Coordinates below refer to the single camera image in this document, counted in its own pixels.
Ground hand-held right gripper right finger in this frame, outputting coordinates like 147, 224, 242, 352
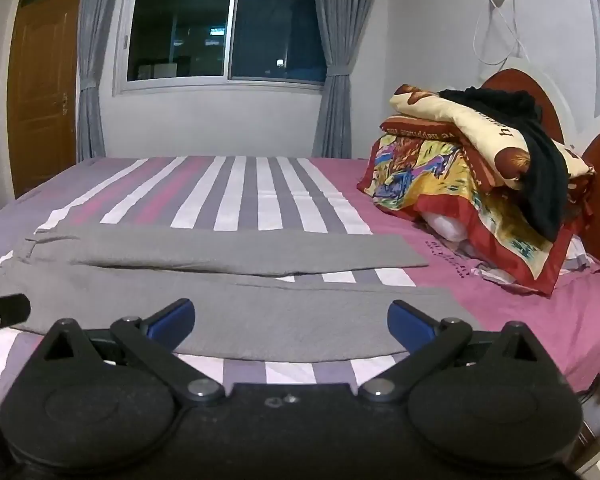
357, 300, 563, 406

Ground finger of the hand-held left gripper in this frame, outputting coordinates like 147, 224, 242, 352
0, 294, 32, 332

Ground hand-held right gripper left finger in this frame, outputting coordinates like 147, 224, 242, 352
41, 298, 227, 407

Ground grey pants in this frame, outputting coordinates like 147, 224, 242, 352
0, 224, 486, 363

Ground white pillow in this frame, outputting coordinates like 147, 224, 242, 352
420, 210, 486, 256

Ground striped pink bed sheet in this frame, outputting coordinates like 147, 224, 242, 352
0, 155, 600, 411

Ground colourful red-bordered blanket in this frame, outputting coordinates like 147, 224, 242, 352
356, 130, 596, 297

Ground striped pillow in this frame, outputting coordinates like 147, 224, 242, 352
480, 237, 600, 283

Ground black garment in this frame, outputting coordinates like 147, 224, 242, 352
437, 87, 583, 243

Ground cream brown patterned pillow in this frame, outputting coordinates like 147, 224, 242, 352
389, 84, 593, 191

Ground brown wooden door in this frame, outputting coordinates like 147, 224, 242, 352
7, 0, 83, 198

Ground grey curtain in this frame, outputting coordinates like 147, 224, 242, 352
76, 0, 138, 163
310, 0, 381, 160

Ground sliding glass window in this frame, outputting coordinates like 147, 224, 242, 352
112, 0, 331, 93

